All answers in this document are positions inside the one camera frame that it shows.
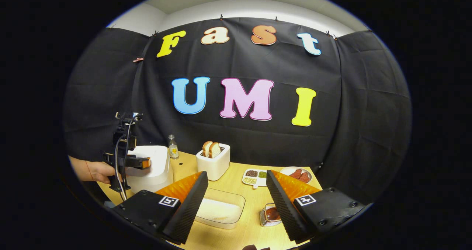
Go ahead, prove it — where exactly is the black backdrop cloth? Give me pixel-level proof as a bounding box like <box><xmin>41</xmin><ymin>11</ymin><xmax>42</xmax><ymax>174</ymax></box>
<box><xmin>63</xmin><ymin>17</ymin><xmax>413</xmax><ymax>206</ymax></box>

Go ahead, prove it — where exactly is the white rice cooker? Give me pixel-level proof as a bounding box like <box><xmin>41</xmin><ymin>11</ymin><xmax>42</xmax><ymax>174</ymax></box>
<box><xmin>125</xmin><ymin>145</ymin><xmax>174</xmax><ymax>194</ymax></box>

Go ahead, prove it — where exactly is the small glass bottle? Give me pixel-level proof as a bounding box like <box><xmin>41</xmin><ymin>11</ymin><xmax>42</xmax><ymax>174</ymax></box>
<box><xmin>168</xmin><ymin>134</ymin><xmax>180</xmax><ymax>159</ymax></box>

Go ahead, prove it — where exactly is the white toaster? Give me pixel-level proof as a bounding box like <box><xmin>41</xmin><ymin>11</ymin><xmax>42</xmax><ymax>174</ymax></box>
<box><xmin>196</xmin><ymin>143</ymin><xmax>231</xmax><ymax>181</ymax></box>

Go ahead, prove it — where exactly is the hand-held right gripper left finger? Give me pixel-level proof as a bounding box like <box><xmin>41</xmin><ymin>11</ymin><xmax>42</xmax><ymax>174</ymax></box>
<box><xmin>112</xmin><ymin>171</ymin><xmax>209</xmax><ymax>245</ymax></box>

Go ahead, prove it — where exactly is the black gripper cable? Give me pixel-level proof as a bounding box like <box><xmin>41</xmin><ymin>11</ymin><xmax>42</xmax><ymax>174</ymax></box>
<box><xmin>114</xmin><ymin>114</ymin><xmax>143</xmax><ymax>202</ymax></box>

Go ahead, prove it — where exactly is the white round plate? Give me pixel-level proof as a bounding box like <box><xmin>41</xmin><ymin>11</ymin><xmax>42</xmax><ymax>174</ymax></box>
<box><xmin>280</xmin><ymin>166</ymin><xmax>313</xmax><ymax>184</ymax></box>

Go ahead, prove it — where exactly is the clear container of white rice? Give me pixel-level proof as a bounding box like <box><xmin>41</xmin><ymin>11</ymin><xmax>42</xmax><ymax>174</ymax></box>
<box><xmin>194</xmin><ymin>188</ymin><xmax>246</xmax><ymax>229</ymax></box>

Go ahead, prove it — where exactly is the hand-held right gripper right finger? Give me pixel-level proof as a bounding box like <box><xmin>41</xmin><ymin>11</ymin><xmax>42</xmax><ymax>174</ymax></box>
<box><xmin>265</xmin><ymin>170</ymin><xmax>369</xmax><ymax>244</ymax></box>

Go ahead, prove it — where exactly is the white divided dish of beans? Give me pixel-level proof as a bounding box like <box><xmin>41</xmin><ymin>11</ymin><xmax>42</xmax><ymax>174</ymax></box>
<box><xmin>242</xmin><ymin>169</ymin><xmax>269</xmax><ymax>188</ymax></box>

